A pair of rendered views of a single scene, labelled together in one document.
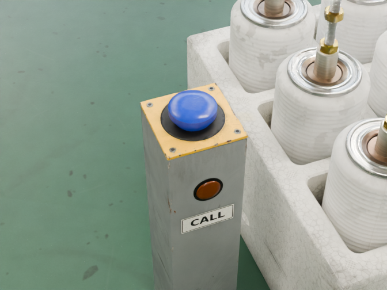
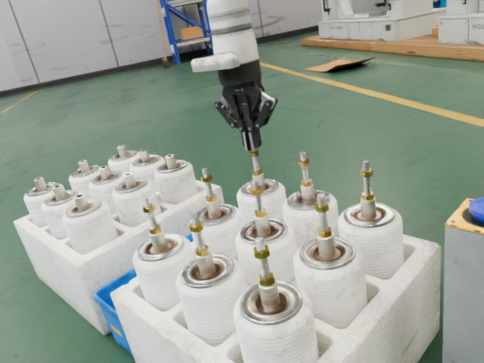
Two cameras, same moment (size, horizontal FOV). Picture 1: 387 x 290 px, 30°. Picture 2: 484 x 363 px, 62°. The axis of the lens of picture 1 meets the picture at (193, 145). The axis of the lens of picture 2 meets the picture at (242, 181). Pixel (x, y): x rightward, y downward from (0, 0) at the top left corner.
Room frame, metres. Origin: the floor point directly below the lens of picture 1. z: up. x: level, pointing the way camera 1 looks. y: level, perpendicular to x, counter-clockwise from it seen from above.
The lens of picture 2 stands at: (0.81, 0.27, 0.57)
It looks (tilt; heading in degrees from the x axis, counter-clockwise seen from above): 23 degrees down; 250
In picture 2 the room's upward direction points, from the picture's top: 11 degrees counter-clockwise
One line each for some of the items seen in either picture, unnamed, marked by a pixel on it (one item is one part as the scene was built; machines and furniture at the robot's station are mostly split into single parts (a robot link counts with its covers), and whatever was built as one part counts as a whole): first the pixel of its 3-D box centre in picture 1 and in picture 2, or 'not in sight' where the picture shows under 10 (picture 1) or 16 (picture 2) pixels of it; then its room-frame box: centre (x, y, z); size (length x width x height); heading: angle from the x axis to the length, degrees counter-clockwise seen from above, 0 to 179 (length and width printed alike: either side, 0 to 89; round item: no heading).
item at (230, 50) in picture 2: not in sight; (227, 45); (0.55, -0.39, 0.52); 0.11 x 0.09 x 0.06; 30
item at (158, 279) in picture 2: not in sight; (174, 292); (0.76, -0.31, 0.16); 0.10 x 0.10 x 0.18
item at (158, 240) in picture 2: not in sight; (158, 240); (0.76, -0.31, 0.26); 0.02 x 0.02 x 0.03
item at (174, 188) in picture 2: not in sight; (181, 199); (0.64, -0.67, 0.16); 0.10 x 0.10 x 0.18
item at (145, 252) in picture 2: not in sight; (160, 247); (0.76, -0.31, 0.25); 0.08 x 0.08 x 0.01
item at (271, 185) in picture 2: not in sight; (259, 188); (0.53, -0.40, 0.25); 0.08 x 0.08 x 0.01
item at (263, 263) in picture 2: not in sight; (264, 266); (0.67, -0.09, 0.30); 0.01 x 0.01 x 0.08
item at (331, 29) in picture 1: (330, 31); (323, 220); (0.56, -0.13, 0.30); 0.01 x 0.01 x 0.08
